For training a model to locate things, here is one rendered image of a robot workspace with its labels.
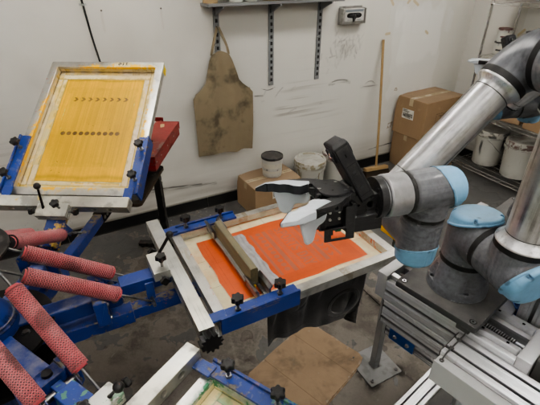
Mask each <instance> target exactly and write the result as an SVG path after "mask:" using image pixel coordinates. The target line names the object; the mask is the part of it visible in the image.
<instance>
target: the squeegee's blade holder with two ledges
mask: <svg viewBox="0 0 540 405"><path fill-rule="evenodd" d="M215 241H216V243H217V244H218V245H219V247H220V248H221V249H222V251H223V253H224V254H225V255H226V257H227V258H228V259H229V261H230V262H231V264H232V265H233V267H234V268H235V270H236V271H237V272H238V273H239V275H240V277H241V278H242V279H243V281H244V282H246V280H245V279H244V277H243V276H244V274H243V272H242V271H241V269H240V268H239V266H238V265H237V264H236V262H235V261H234V260H233V259H232V257H231V255H230V254H229V253H228V251H227V249H226V248H225V247H224V246H223V245H222V243H221V242H220V240H219V239H218V238H216V239H215Z"/></svg>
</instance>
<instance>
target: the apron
mask: <svg viewBox="0 0 540 405"><path fill-rule="evenodd" d="M216 26H217V25H216ZM218 30H219V33H220V35H221V37H222V39H223V41H224V44H225V46H226V49H227V52H224V51H217V52H216V53H214V54H213V50H214V46H215V39H216V35H217V31H218ZM229 54H230V52H229V48H228V45H227V41H226V39H225V38H224V36H223V32H222V31H221V29H220V27H219V26H217V27H215V33H214V38H213V42H212V46H211V54H210V55H211V58H210V60H209V64H208V69H207V81H206V84H205V85H204V87H203V88H202V89H201V90H200V92H199V93H198V94H196V95H195V98H194V99H193V101H194V115H195V123H196V132H197V140H198V156H199V157H202V156H211V155H216V154H218V153H223V152H238V151H240V150H241V149H252V142H253V91H252V90H251V89H250V87H248V86H246V85H245V84H243V83H242V82H241V81H240V80H239V77H238V74H237V71H236V69H235V65H234V63H233V61H232V58H231V57H230V55H229Z"/></svg>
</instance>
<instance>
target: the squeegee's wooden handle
mask: <svg viewBox="0 0 540 405"><path fill-rule="evenodd" d="M215 234H216V238H218V239H219V240H220V242H221V243H222V245H223V246H224V247H225V248H226V249H227V251H228V253H229V254H230V255H231V257H232V259H233V260H234V261H235V262H236V264H237V265H238V266H239V268H240V269H241V271H242V272H243V274H244V275H245V276H247V277H248V278H249V279H250V281H251V282H252V283H253V284H258V268H257V267H256V266H255V264H254V263H253V262H252V260H251V259H250V258H249V256H248V255H247V253H246V252H245V251H244V250H243V249H242V248H241V247H240V245H239V244H238V242H237V241H236V240H235V238H234V237H233V236H232V234H231V233H230V232H229V230H228V229H227V228H226V227H225V226H224V225H223V223H222V222H221V220H219V221H215Z"/></svg>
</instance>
